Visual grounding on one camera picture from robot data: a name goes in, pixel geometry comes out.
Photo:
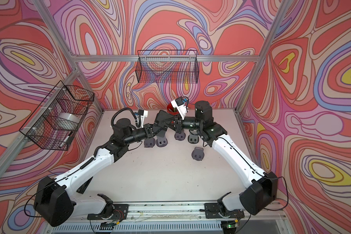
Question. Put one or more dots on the silver tape roll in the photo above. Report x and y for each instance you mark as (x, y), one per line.
(67, 122)

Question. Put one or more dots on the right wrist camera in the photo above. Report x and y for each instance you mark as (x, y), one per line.
(181, 104)

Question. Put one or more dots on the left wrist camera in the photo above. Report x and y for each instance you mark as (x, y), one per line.
(141, 115)

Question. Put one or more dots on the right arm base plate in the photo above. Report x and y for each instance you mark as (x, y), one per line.
(216, 210)

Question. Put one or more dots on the black rectangular phone holder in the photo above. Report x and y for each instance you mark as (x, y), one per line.
(162, 122)

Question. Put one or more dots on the wire basket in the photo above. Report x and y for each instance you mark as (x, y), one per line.
(71, 99)
(167, 66)

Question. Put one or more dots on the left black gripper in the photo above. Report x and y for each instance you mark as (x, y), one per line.
(147, 131)

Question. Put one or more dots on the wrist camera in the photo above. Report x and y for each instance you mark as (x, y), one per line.
(181, 104)
(141, 115)

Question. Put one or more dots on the black stapler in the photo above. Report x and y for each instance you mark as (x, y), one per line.
(84, 186)

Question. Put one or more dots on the dark grey phone stand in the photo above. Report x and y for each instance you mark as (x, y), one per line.
(193, 139)

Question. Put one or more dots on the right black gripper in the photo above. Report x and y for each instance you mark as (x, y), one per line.
(178, 123)

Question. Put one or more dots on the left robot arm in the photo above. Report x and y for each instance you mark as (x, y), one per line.
(60, 198)

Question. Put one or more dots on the red pen cup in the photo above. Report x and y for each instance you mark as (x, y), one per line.
(171, 110)

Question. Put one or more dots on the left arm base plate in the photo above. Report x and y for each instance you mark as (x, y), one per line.
(115, 212)

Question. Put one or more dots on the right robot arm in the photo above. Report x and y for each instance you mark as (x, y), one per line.
(260, 187)

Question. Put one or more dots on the back wire basket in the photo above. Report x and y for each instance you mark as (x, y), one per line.
(167, 66)

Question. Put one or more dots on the left wire basket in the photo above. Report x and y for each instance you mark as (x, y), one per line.
(71, 99)

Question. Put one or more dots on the black marker in basket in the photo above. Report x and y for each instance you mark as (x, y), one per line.
(64, 142)

